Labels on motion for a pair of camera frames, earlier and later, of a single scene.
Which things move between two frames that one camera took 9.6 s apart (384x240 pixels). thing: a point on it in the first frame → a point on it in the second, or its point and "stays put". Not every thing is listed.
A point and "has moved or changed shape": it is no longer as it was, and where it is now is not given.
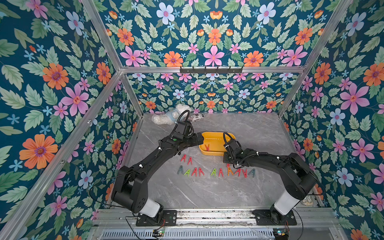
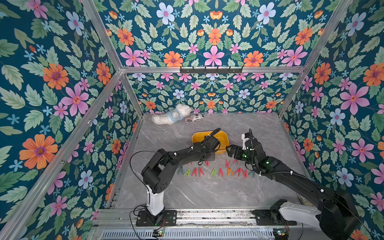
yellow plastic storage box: x=214 y=142 has moved or changed shape
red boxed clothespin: x=245 y=173 stays put
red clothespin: x=200 y=171 stays put
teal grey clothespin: x=180 y=169 stays put
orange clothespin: x=229 y=170 stays put
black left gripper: x=195 y=142 → x=213 y=155
